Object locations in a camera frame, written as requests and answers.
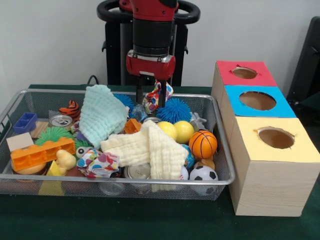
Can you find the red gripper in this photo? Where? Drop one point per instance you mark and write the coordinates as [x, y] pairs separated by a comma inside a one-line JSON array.
[[150, 66]]

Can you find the mint green cloth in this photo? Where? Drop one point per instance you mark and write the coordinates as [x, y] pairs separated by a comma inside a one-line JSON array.
[[102, 112]]

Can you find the cream waffle cloth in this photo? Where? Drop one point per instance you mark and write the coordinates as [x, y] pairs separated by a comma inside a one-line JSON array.
[[162, 152]]

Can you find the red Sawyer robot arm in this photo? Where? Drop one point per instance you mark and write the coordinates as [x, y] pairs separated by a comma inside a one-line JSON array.
[[152, 25]]

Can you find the wooden box with three holes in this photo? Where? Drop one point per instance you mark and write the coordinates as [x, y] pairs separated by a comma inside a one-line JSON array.
[[265, 185]]

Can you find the shallow clear mesh bin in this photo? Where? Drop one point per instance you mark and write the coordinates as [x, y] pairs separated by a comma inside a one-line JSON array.
[[30, 186]]

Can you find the colourful spotted plush toy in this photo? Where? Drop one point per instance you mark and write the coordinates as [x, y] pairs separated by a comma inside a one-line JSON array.
[[151, 101]]

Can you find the blue spiky ball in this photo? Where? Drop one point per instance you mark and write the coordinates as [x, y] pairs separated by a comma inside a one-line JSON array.
[[175, 110]]

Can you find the large yellow ball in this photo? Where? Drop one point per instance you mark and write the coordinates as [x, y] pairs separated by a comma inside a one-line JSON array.
[[168, 130]]

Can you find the small yellow ball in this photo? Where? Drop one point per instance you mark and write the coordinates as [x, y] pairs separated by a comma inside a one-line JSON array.
[[184, 131]]

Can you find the small orange basketball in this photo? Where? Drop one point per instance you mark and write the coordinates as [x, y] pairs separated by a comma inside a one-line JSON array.
[[203, 144]]

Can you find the colourful patterned cloth pouch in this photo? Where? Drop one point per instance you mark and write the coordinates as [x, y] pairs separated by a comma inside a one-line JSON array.
[[97, 162]]

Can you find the small soccer ball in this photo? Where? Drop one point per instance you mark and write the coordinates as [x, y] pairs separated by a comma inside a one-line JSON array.
[[203, 174]]

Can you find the green spiky toy with eyes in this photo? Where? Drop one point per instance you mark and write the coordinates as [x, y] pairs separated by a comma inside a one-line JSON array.
[[52, 135]]

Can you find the orange toy brick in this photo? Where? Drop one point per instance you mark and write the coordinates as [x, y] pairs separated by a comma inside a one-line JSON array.
[[42, 154]]

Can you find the dark green table cloth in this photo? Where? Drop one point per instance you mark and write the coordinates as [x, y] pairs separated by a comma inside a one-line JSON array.
[[125, 220]]

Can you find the black chair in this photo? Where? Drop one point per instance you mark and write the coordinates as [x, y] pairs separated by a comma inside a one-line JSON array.
[[307, 65]]

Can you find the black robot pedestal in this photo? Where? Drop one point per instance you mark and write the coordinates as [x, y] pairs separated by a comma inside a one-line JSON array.
[[112, 55]]

